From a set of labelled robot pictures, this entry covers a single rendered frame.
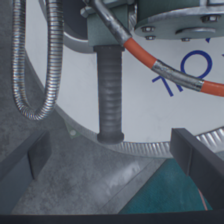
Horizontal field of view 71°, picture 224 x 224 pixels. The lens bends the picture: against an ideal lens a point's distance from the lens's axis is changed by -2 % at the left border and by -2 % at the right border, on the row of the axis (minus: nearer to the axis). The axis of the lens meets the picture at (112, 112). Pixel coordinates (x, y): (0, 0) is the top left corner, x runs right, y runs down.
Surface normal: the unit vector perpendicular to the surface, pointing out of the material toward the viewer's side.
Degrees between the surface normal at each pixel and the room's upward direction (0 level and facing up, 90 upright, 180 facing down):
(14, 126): 0
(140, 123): 90
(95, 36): 58
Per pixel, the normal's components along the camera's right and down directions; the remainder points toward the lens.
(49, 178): 0.64, -0.23
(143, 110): -0.68, 0.28
